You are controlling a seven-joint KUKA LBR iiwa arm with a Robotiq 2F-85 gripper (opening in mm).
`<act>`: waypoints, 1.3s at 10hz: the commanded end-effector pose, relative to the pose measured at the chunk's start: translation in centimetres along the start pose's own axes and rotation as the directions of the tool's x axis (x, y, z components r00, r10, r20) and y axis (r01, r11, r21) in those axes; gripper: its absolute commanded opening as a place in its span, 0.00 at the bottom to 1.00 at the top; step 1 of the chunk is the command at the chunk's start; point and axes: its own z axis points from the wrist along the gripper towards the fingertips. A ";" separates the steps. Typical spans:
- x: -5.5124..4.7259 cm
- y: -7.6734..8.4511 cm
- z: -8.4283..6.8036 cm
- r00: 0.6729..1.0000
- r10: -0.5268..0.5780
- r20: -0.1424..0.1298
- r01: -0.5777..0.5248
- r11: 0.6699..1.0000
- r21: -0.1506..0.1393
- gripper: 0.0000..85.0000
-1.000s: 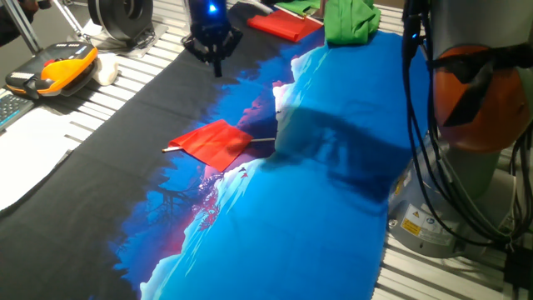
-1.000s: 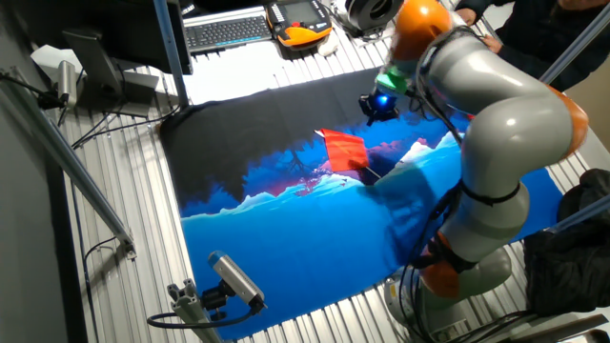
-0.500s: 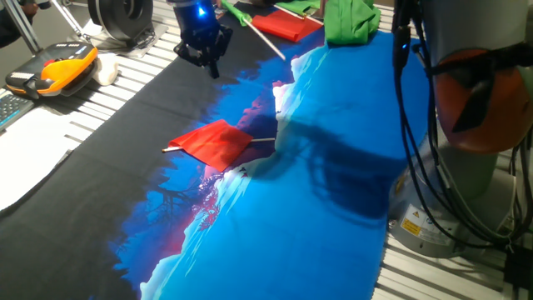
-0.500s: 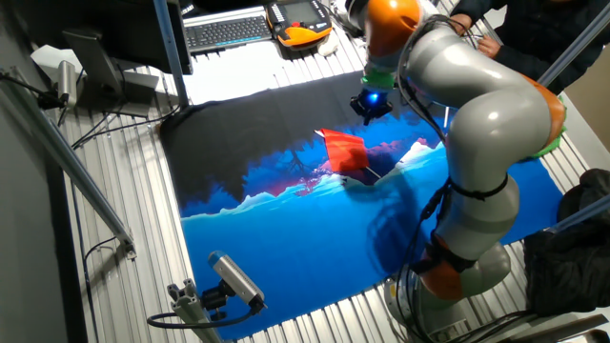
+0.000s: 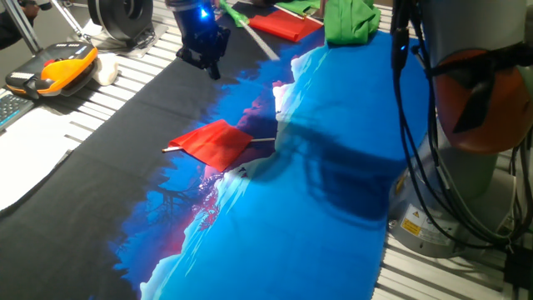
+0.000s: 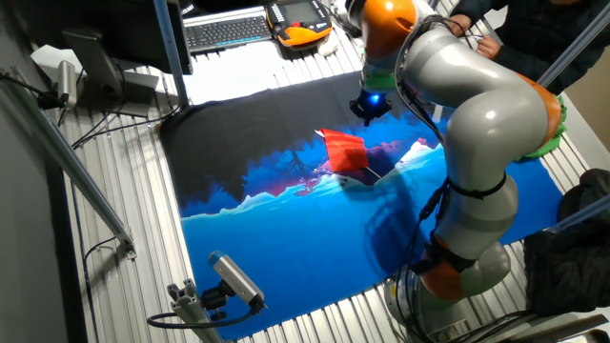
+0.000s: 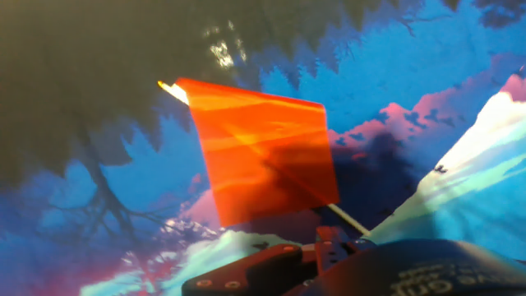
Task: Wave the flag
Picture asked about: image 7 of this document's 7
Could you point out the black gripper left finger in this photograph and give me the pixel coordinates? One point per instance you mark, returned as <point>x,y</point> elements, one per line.
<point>255,271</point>

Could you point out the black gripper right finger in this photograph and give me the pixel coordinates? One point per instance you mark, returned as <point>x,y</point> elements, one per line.
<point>335,246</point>

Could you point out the landscape printed cloth mat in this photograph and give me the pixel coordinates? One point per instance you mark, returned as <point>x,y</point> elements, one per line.
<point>102,123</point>

